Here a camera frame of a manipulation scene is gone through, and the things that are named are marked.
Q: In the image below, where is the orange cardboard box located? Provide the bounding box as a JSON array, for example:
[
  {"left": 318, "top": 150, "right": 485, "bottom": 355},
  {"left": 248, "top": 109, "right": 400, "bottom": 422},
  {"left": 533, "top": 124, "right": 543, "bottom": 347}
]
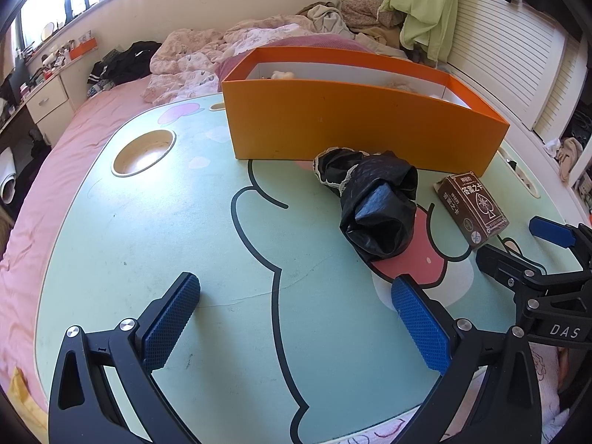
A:
[{"left": 222, "top": 46, "right": 510, "bottom": 175}]

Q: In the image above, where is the white bedside drawer cabinet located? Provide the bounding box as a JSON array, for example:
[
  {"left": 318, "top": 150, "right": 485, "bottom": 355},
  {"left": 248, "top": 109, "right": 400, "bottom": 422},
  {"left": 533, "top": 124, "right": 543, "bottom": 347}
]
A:
[{"left": 26, "top": 75, "right": 75, "bottom": 147}]

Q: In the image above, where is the dark pink pillow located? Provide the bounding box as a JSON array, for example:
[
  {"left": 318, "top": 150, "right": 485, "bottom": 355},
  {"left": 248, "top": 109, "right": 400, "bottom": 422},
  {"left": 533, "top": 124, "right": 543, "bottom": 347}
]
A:
[{"left": 215, "top": 34, "right": 371, "bottom": 84}]

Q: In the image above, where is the green hanging garment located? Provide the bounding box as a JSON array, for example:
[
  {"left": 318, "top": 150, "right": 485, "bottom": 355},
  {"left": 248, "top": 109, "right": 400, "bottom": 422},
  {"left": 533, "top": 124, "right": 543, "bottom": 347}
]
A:
[{"left": 379, "top": 0, "right": 458, "bottom": 62}]

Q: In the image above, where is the pink floral quilt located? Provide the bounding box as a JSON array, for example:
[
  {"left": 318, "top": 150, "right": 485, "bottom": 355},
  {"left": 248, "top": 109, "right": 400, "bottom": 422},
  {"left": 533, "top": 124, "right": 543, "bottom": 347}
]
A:
[{"left": 142, "top": 15, "right": 316, "bottom": 105}]

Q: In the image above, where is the beige clothes pile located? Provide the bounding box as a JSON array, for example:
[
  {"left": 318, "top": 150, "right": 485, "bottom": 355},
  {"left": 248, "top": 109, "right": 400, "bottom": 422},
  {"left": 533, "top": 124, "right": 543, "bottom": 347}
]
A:
[{"left": 298, "top": 0, "right": 406, "bottom": 54}]

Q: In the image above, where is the green cartoon lap table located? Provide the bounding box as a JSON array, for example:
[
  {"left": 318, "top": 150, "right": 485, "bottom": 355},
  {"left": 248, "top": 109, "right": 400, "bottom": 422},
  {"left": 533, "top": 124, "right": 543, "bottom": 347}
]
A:
[{"left": 36, "top": 94, "right": 590, "bottom": 443}]

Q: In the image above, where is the orange shelf organizer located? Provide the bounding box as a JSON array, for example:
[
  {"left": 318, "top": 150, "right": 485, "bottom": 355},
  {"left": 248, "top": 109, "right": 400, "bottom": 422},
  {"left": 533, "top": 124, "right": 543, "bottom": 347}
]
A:
[{"left": 69, "top": 38, "right": 97, "bottom": 60}]

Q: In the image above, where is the black plastic bag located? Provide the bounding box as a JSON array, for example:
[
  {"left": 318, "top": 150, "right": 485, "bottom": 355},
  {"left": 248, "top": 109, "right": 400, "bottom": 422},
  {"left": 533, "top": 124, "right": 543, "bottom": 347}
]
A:
[{"left": 339, "top": 151, "right": 418, "bottom": 263}]

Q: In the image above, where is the black clothes pile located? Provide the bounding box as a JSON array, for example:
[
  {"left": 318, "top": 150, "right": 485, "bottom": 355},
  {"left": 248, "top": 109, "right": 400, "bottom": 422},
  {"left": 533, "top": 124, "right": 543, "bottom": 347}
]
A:
[{"left": 87, "top": 41, "right": 162, "bottom": 98}]

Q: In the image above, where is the black lace fabric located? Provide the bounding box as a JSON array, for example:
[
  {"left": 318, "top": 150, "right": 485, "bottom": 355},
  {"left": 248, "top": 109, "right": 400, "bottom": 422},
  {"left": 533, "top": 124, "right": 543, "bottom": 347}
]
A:
[{"left": 312, "top": 147, "right": 369, "bottom": 195}]

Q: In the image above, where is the pink bed sheet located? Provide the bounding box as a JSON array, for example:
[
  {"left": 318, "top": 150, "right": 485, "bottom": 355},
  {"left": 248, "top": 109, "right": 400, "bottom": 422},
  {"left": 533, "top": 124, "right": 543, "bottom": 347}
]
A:
[{"left": 0, "top": 77, "right": 151, "bottom": 410}]

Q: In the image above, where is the brown playing card box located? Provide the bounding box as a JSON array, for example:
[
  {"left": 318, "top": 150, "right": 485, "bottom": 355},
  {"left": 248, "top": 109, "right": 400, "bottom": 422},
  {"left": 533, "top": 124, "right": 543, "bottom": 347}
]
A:
[{"left": 434, "top": 171, "right": 510, "bottom": 249}]

